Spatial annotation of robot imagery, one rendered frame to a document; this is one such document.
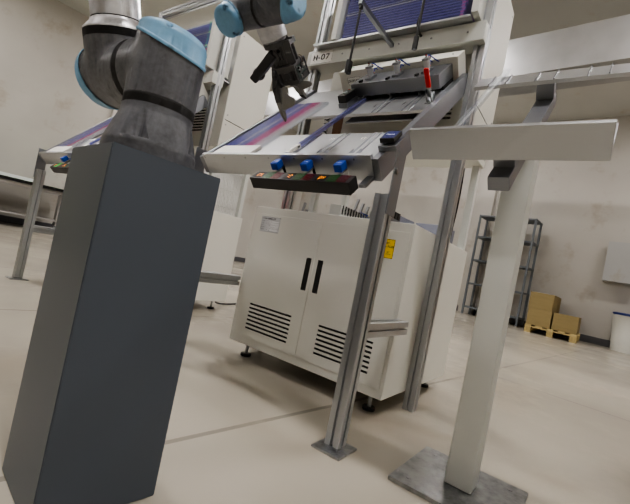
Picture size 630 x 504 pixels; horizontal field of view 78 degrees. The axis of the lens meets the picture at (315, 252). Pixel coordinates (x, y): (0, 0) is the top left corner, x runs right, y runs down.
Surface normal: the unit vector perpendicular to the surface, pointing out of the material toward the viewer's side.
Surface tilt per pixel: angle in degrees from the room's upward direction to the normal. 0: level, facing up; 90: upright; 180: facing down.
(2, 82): 90
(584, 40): 90
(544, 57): 90
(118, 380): 90
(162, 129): 72
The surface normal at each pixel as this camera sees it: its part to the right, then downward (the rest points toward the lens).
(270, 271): -0.57, -0.14
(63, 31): 0.73, 0.14
